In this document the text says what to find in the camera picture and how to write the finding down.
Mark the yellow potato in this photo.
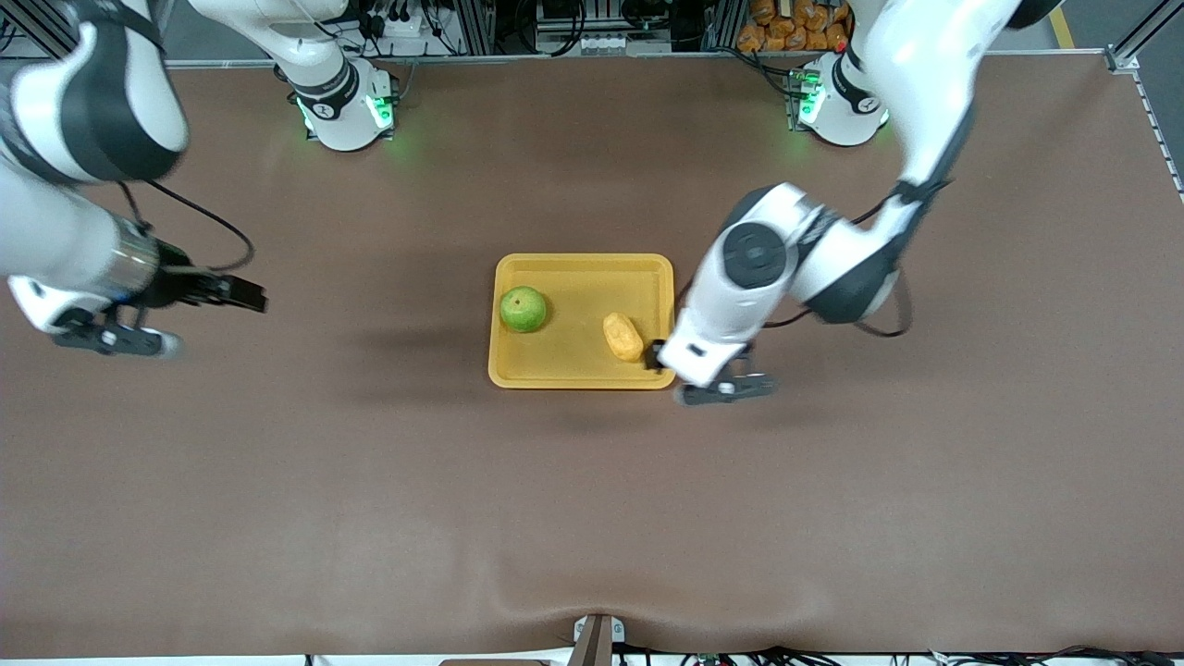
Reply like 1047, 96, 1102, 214
603, 313, 645, 364

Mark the green apple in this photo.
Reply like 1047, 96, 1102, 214
500, 286, 549, 334

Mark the yellow rectangular plastic tray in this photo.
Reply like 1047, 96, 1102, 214
488, 253, 678, 390

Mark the large table cover mat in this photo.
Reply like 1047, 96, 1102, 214
0, 51, 1184, 660

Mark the white power strip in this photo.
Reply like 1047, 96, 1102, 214
365, 7, 436, 40

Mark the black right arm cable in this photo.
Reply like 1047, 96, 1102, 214
116, 180, 256, 274

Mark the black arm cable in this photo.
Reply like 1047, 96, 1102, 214
116, 180, 256, 274
675, 180, 915, 339

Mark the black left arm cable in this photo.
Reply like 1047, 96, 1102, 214
675, 180, 915, 339

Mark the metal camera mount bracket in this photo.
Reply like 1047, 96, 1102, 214
572, 613, 626, 666

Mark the horizontal aluminium frame rail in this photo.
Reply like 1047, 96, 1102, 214
166, 52, 808, 71

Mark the upright aluminium frame post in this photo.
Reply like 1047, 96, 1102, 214
453, 0, 497, 55
703, 0, 746, 53

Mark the slanted aluminium frame strut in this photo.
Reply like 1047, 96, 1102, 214
1105, 0, 1184, 75

